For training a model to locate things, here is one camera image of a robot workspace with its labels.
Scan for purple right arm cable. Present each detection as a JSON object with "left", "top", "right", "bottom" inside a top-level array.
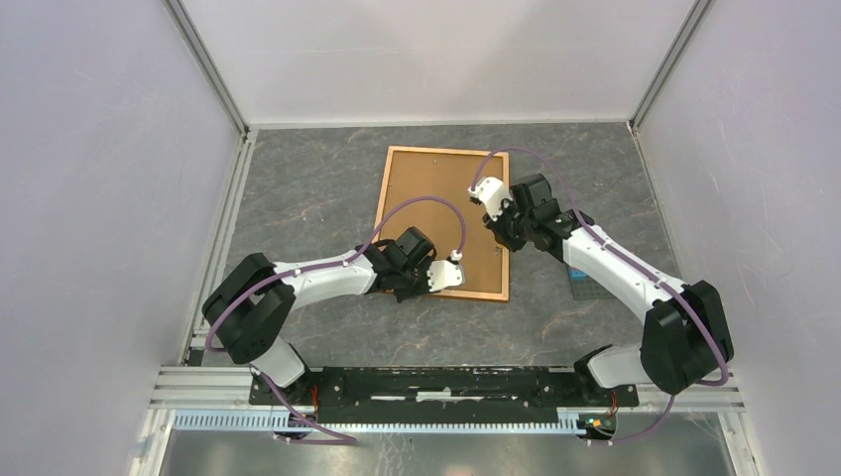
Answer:
[{"left": 469, "top": 146, "right": 732, "bottom": 448}]

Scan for grey studded baseplate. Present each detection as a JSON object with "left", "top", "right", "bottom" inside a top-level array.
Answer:
[{"left": 569, "top": 275, "right": 614, "bottom": 300}]

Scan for aluminium rail frame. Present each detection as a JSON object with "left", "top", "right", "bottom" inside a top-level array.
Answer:
[{"left": 131, "top": 124, "right": 764, "bottom": 476}]

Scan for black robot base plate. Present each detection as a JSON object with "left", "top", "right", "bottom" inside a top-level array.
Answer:
[{"left": 282, "top": 366, "right": 640, "bottom": 424}]

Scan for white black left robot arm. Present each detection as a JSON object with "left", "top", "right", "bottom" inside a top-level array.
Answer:
[{"left": 201, "top": 227, "right": 436, "bottom": 405}]

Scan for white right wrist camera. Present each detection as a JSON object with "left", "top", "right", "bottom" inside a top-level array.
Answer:
[{"left": 468, "top": 177, "right": 513, "bottom": 221}]

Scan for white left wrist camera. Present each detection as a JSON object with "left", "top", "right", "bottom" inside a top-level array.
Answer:
[{"left": 426, "top": 250, "right": 466, "bottom": 294}]

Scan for blue toy brick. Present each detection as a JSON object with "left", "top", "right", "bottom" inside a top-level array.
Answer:
[{"left": 568, "top": 268, "right": 588, "bottom": 281}]

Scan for wooden picture frame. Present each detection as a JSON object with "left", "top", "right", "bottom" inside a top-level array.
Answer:
[{"left": 375, "top": 146, "right": 510, "bottom": 302}]

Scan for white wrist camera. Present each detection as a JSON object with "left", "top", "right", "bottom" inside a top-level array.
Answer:
[
  {"left": 468, "top": 177, "right": 513, "bottom": 221},
  {"left": 426, "top": 250, "right": 466, "bottom": 294}
]

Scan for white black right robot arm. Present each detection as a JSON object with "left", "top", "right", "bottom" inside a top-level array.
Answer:
[{"left": 468, "top": 175, "right": 735, "bottom": 405}]

